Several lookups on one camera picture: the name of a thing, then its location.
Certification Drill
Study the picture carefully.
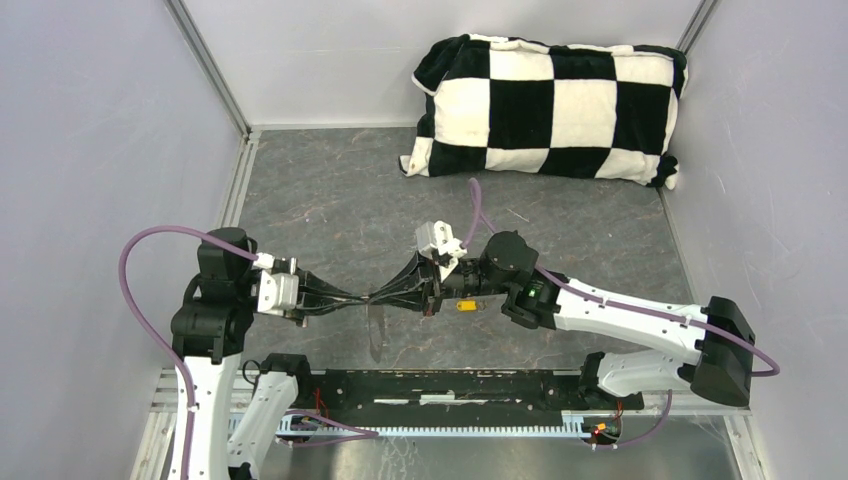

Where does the right base circuit board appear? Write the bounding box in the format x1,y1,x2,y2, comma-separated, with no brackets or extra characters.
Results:
583,420,623,444

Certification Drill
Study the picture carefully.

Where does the white toothed cable strip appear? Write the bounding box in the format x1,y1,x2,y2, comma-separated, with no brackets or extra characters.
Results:
275,414,590,440

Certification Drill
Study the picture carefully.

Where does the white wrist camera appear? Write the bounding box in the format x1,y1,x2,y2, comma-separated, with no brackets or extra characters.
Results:
253,252,300,317
415,221,467,277

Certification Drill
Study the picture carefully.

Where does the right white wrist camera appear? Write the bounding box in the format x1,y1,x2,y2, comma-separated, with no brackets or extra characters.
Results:
415,221,467,277

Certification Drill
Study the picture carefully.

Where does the left base circuit board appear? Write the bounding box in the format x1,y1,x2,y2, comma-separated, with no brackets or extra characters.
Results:
288,414,327,432

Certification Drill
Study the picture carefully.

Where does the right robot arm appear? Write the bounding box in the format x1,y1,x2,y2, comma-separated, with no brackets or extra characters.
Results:
368,226,755,408

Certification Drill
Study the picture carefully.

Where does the black white checkered pillow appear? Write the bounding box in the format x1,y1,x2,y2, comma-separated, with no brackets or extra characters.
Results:
399,34,688,189

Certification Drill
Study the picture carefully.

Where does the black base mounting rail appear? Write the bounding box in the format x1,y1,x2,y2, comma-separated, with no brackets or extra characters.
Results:
293,369,645,428

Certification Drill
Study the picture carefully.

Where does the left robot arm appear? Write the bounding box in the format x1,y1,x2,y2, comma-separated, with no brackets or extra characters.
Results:
168,227,364,479

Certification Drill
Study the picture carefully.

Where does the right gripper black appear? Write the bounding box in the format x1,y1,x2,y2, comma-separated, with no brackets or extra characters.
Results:
368,251,511,318

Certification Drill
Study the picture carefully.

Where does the base circuit board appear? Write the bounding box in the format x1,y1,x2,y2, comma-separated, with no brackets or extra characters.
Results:
288,414,327,432
583,420,623,444

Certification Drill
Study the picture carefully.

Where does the aluminium frame rail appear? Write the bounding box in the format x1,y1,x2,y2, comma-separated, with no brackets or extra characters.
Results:
149,369,752,417

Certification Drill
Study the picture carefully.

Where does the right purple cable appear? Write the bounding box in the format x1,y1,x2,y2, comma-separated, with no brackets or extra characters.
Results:
463,177,781,450

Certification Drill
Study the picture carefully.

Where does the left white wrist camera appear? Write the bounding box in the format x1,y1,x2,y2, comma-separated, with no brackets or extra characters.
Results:
253,252,300,317

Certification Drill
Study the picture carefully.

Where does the yellow key tag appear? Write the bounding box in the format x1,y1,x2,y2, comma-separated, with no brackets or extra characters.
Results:
456,299,480,312

